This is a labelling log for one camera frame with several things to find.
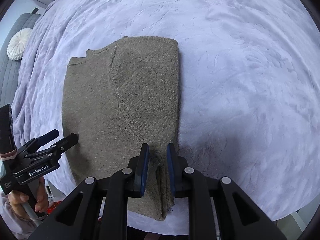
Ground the olive brown knit sweater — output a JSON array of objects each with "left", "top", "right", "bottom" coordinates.
[{"left": 62, "top": 36, "right": 180, "bottom": 221}]

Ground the person's left hand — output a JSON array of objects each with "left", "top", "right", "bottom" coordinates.
[{"left": 8, "top": 177, "right": 49, "bottom": 220}]

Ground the round white pleated cushion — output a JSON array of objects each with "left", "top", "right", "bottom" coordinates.
[{"left": 7, "top": 28, "right": 32, "bottom": 61}]

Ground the lavender plush bed blanket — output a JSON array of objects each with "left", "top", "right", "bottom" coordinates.
[{"left": 12, "top": 0, "right": 319, "bottom": 220}]

